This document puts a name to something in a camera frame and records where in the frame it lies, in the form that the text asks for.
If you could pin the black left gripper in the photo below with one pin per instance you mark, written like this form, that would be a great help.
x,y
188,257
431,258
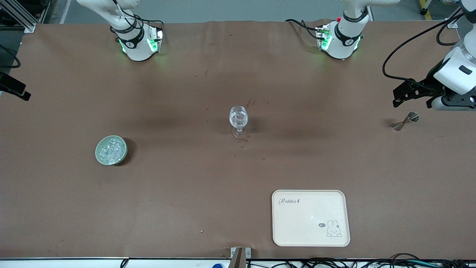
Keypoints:
x,y
425,87

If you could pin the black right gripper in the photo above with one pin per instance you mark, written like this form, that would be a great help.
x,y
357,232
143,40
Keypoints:
x,y
12,86

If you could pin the steel double jigger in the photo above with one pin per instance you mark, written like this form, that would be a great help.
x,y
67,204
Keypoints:
x,y
412,118

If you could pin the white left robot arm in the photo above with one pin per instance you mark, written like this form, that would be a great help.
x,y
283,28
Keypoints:
x,y
344,44

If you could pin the clear ice cubes pile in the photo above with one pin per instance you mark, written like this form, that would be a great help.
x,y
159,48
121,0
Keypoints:
x,y
111,149

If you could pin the clear wine glass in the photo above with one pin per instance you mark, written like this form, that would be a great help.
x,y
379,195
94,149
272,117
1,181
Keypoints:
x,y
238,117

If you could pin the black caster wheel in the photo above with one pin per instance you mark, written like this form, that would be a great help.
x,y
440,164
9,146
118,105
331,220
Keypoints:
x,y
423,12

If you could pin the green bowl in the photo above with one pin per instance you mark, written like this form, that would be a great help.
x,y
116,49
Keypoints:
x,y
97,150

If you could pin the cream rabbit print tray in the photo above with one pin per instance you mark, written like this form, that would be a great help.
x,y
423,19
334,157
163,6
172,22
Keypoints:
x,y
308,223

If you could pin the aluminium frame profile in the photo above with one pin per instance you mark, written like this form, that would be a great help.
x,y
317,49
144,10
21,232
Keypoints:
x,y
452,24
20,16

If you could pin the aluminium profile bracket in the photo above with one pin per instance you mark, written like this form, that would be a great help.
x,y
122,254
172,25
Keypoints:
x,y
240,257

